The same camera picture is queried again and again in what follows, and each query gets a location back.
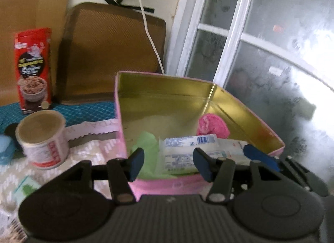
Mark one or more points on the green and white packet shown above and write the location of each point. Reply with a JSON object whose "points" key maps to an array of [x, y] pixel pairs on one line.
{"points": [[26, 189]]}

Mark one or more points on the blue mesh mat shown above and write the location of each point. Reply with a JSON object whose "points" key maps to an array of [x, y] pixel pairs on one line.
{"points": [[83, 111]]}

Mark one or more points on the pink round puff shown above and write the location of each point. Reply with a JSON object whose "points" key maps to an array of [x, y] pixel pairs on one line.
{"points": [[211, 126]]}

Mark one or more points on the scalloped pink paper strip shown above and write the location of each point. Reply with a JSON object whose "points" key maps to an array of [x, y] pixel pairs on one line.
{"points": [[91, 129]]}

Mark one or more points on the pink tin box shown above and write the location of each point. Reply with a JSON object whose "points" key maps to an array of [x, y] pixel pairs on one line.
{"points": [[169, 96]]}

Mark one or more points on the green cloth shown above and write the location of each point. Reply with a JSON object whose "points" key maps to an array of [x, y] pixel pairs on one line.
{"points": [[148, 143]]}

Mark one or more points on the black round object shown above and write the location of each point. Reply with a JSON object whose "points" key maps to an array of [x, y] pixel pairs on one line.
{"points": [[11, 130]]}

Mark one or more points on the light blue soft object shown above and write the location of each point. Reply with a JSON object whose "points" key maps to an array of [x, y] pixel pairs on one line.
{"points": [[5, 149]]}

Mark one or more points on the small white packet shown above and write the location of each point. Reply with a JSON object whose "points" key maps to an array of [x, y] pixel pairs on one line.
{"points": [[232, 147]]}

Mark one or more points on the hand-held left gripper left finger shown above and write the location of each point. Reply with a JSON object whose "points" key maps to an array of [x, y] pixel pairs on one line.
{"points": [[135, 165]]}

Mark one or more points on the patterned pale blanket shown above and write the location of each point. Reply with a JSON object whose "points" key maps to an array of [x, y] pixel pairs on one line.
{"points": [[86, 151]]}

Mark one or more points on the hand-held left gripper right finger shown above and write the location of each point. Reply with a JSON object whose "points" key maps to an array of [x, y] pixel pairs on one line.
{"points": [[202, 165]]}

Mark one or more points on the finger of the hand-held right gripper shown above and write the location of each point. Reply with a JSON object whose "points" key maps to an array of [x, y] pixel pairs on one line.
{"points": [[258, 155]]}

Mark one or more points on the white packet with blue print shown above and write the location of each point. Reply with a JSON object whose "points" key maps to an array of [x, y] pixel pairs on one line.
{"points": [[177, 154]]}

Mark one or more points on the red cereal box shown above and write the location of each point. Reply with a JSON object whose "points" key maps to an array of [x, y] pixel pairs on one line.
{"points": [[32, 70]]}

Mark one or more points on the white and red tin can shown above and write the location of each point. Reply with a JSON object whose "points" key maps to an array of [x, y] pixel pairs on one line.
{"points": [[44, 149]]}

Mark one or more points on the white window frame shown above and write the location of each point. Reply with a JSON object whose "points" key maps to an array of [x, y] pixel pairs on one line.
{"points": [[234, 34]]}

